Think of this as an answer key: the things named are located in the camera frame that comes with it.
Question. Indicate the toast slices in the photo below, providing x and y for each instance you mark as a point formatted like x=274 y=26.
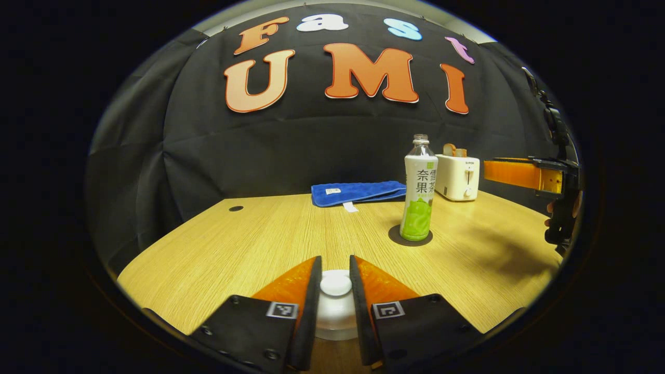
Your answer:
x=454 y=150

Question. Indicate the white toaster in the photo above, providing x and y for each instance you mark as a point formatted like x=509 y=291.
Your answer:
x=457 y=179

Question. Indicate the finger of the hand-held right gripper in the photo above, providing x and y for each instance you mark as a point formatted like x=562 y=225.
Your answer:
x=514 y=174

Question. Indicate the dark round coaster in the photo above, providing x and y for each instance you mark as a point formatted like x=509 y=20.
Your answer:
x=395 y=236

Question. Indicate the water bottle with green label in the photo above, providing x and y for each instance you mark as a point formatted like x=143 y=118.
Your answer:
x=419 y=192

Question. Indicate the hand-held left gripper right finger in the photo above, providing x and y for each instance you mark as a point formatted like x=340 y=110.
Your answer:
x=359 y=311

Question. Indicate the blue towel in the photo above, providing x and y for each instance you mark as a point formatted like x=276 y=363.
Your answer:
x=358 y=191

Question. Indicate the white teacup lid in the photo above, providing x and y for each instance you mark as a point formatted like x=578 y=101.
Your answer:
x=335 y=291

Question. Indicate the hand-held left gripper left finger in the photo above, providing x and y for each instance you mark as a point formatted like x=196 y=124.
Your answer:
x=310 y=311

